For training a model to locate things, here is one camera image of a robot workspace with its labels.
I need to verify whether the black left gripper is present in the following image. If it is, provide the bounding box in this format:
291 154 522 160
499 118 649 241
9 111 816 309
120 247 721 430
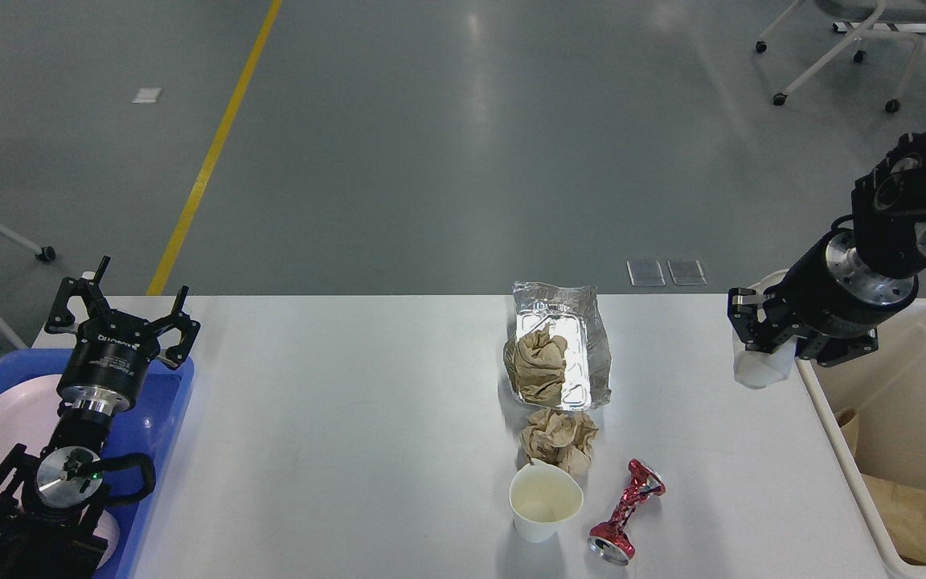
45 257 201 417

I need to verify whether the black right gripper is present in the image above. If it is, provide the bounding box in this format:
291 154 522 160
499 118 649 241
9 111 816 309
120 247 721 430
727 228 920 368

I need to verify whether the pink plate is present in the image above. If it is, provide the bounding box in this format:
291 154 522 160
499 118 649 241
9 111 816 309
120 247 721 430
0 375 129 578

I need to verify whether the brown paper bag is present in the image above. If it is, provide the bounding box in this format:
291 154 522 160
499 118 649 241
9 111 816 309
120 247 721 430
862 475 926 565

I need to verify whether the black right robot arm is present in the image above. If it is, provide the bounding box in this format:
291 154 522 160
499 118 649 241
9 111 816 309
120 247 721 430
727 131 926 367

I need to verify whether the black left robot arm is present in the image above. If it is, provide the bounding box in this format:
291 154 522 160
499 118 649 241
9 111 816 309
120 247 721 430
0 257 201 578

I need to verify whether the blue plastic tray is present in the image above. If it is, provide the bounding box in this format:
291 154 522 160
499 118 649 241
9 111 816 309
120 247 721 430
0 347 197 579

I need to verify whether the right floor socket plate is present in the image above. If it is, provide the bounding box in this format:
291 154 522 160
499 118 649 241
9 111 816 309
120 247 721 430
666 259 708 286

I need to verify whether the floor socket plate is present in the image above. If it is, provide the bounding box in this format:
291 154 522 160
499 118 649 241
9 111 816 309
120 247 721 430
627 259 666 287
666 259 708 286

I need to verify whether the beige plastic bin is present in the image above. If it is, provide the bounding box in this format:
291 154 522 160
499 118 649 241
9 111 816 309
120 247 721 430
797 299 926 578

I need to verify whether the left floor socket plate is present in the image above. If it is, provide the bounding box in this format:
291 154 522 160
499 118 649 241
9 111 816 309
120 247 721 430
627 259 666 287

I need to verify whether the white floor marker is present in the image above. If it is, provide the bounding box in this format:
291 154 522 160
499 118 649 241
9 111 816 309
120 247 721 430
131 87 164 104

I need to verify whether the aluminium foil container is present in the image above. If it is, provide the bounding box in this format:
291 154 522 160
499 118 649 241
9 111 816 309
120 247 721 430
506 281 613 412

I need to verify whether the crumpled brown paper ball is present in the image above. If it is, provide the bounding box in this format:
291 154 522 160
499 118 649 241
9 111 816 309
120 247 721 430
519 409 600 476

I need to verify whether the crumpled brown paper in foil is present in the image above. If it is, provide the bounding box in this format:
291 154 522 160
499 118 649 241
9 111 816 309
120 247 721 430
503 329 568 408

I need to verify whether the crushed red can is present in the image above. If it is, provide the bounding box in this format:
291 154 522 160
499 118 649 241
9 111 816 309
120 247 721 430
587 458 666 567

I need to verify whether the white paper cup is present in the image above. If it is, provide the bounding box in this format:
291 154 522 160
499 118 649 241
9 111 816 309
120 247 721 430
508 459 584 544

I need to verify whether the white chair base bar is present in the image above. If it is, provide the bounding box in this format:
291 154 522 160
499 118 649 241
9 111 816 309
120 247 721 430
831 21 926 35

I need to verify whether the white office chair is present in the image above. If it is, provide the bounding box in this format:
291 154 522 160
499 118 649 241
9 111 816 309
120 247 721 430
771 1 926 114

